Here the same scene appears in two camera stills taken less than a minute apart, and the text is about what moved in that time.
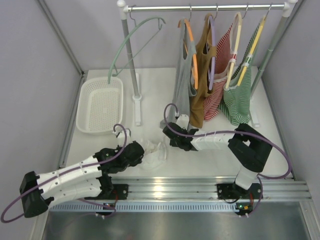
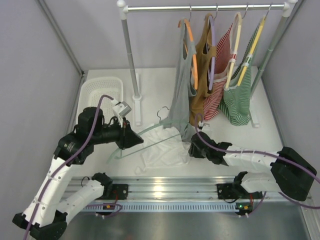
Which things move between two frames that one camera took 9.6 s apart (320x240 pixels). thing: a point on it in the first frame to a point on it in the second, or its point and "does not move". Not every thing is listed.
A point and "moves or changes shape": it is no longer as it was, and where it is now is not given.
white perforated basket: [100, 105] does not move
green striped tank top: [235, 104] does not move
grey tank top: [183, 87] does not move
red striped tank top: [224, 57] does not move
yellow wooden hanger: [249, 57] does not move
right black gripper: [173, 143] to [194, 152]
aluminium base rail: [279, 188] does not move
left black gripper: [139, 152] to [124, 137]
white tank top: [154, 154] moves or changes shape
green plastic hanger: [125, 41] to [111, 158]
